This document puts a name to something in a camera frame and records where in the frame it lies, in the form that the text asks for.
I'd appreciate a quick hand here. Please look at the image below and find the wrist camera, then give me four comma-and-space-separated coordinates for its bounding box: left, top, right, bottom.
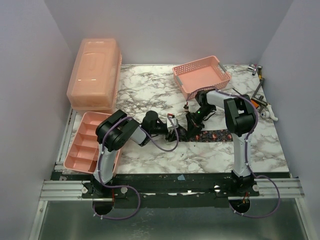
183, 102, 189, 112
166, 113, 179, 132

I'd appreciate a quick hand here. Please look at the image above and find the pink translucent storage box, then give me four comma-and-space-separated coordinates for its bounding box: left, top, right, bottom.
66, 38, 122, 114

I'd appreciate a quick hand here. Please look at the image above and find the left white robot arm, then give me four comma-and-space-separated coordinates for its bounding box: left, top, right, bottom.
90, 110, 182, 198

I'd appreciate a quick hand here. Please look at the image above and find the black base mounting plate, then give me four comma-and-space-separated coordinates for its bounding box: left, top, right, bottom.
50, 171, 259, 209

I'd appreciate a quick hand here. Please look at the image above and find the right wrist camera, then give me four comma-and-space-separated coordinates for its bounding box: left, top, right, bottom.
183, 102, 189, 112

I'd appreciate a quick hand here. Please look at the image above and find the pink perforated basket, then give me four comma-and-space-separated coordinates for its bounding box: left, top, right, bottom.
172, 55, 232, 101

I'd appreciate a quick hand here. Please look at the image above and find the pink divided organizer tray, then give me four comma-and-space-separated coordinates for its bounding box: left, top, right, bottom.
64, 111, 111, 174

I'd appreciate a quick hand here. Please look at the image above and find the grey metal clamp tool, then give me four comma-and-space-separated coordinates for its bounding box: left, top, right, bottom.
247, 64, 279, 122

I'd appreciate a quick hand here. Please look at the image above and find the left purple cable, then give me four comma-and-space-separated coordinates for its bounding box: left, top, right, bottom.
97, 116, 180, 221

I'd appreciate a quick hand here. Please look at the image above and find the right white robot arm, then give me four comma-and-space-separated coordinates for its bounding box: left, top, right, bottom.
186, 89, 258, 196

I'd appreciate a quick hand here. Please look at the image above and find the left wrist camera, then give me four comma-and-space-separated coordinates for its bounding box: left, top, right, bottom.
166, 113, 179, 132

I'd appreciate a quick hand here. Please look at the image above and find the aluminium rail frame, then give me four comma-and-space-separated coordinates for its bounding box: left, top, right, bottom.
29, 174, 317, 240

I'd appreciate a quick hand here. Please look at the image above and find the purple cable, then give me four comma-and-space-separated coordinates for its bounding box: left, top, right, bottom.
97, 116, 180, 221
185, 86, 281, 219

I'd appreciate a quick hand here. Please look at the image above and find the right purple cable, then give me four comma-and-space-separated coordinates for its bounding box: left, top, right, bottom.
185, 86, 281, 219

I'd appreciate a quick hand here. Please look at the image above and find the dark floral necktie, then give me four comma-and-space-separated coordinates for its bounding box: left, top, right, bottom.
185, 129, 233, 143

